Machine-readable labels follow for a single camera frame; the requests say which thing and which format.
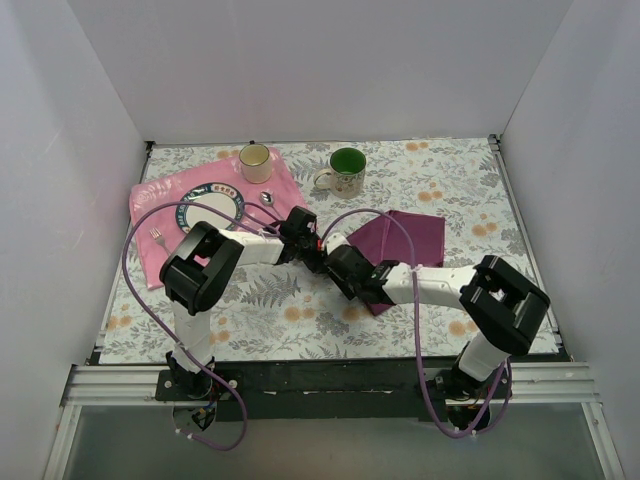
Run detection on purple satin napkin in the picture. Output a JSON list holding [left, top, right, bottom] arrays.
[[347, 209, 446, 317]]

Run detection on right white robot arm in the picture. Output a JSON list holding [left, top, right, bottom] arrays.
[[324, 242, 550, 398]]

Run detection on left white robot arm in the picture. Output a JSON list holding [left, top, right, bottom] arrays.
[[160, 207, 326, 400]]

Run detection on silver spoon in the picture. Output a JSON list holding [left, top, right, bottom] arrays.
[[259, 191, 282, 219]]

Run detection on floral tablecloth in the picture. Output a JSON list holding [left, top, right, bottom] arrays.
[[100, 138, 534, 365]]

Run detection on white plate blue rim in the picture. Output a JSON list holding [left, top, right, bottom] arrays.
[[175, 182, 244, 233]]

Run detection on green floral mug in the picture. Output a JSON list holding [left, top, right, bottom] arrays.
[[313, 147, 366, 199]]

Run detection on cream ceramic cup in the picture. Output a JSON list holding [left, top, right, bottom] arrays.
[[239, 143, 272, 184]]

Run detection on small silver fork on placemat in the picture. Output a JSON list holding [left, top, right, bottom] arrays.
[[149, 228, 171, 256]]

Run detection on pink cloth placemat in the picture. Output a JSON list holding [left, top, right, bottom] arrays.
[[129, 145, 309, 291]]

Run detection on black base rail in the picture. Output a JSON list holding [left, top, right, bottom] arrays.
[[154, 357, 514, 424]]

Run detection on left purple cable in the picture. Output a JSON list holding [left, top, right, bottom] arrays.
[[121, 198, 286, 452]]

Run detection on aluminium frame rail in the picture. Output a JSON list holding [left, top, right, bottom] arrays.
[[46, 137, 630, 479]]

